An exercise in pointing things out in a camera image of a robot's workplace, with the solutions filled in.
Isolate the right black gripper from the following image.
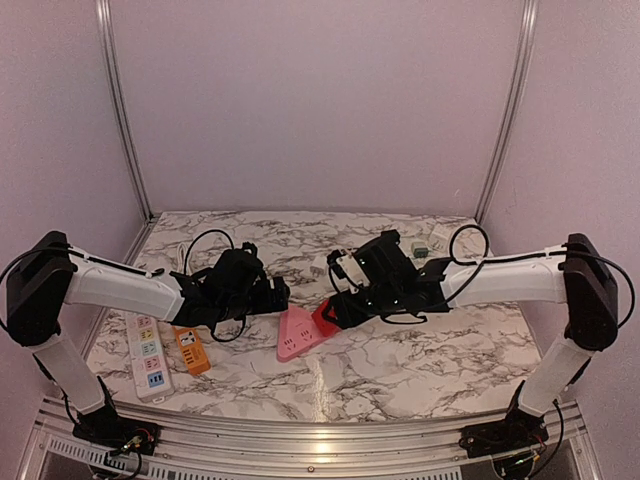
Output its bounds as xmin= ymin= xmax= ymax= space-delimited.
xmin=322 ymin=282 xmax=403 ymax=330

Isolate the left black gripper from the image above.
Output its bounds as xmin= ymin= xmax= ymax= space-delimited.
xmin=218 ymin=276 xmax=291 ymax=323

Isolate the red cube socket adapter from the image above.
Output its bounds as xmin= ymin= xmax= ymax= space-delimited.
xmin=312 ymin=299 xmax=342 ymax=338

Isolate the pink triangular power strip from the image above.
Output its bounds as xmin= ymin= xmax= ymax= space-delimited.
xmin=276 ymin=306 xmax=328 ymax=363

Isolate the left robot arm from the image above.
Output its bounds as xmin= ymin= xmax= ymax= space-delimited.
xmin=1 ymin=231 xmax=290 ymax=445

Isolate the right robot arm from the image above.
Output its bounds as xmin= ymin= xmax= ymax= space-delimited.
xmin=312 ymin=230 xmax=629 ymax=448

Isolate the green plug adapter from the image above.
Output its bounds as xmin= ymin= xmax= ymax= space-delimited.
xmin=411 ymin=241 xmax=429 ymax=259

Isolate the white usb charger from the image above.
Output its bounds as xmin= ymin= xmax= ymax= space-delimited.
xmin=309 ymin=256 xmax=327 ymax=277

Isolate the orange power strip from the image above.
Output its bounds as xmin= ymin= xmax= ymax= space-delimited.
xmin=173 ymin=327 xmax=211 ymax=376

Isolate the white travel adapter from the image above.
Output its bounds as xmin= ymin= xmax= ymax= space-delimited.
xmin=428 ymin=224 xmax=454 ymax=253

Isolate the white pastel power strip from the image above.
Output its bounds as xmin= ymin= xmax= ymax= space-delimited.
xmin=126 ymin=316 xmax=175 ymax=404

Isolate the white power cord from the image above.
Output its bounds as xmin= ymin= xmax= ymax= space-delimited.
xmin=175 ymin=242 xmax=194 ymax=276

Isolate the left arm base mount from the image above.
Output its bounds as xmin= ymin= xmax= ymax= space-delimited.
xmin=65 ymin=377 xmax=160 ymax=456

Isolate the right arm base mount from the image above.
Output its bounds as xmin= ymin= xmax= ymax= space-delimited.
xmin=458 ymin=383 xmax=549 ymax=458

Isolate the front aluminium rail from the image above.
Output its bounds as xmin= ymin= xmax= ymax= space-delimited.
xmin=14 ymin=394 xmax=601 ymax=480

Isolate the left aluminium frame post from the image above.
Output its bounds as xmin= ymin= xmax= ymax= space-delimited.
xmin=95 ymin=0 xmax=154 ymax=223

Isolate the aluminium frame post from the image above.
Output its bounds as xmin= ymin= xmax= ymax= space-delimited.
xmin=474 ymin=0 xmax=539 ymax=224
xmin=95 ymin=0 xmax=154 ymax=223

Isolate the right aluminium frame post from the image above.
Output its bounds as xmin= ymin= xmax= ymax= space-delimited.
xmin=474 ymin=0 xmax=539 ymax=224

